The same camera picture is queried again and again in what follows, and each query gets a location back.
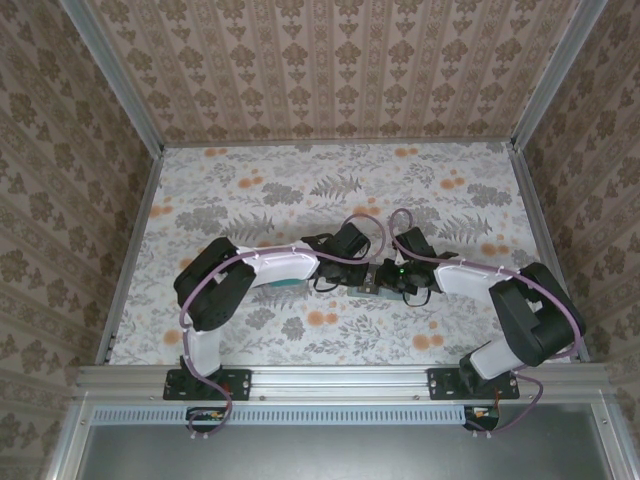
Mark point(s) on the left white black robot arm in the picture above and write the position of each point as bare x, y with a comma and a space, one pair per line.
280, 265

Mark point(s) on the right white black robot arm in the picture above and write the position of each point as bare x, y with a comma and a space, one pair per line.
530, 320

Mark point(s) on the floral table cover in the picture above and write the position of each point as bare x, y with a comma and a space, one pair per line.
350, 200

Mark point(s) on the aluminium front beam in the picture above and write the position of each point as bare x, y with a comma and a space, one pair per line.
340, 382

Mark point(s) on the black connector board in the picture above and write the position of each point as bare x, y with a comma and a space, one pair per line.
205, 415
482, 417

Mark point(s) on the grey metal panel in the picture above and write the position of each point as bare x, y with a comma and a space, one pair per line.
350, 452

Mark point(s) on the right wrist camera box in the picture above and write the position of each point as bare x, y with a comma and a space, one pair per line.
398, 260

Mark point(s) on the aluminium back rail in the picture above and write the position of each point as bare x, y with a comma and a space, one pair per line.
340, 141

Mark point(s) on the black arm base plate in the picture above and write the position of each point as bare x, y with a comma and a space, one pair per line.
240, 385
442, 385

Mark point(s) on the aluminium side rail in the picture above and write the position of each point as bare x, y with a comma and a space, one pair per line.
537, 220
142, 220

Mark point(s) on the aluminium frame post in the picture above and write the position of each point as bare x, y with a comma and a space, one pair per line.
555, 80
115, 85

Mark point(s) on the aluminium lower rail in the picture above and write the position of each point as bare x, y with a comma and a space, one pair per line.
67, 445
615, 445

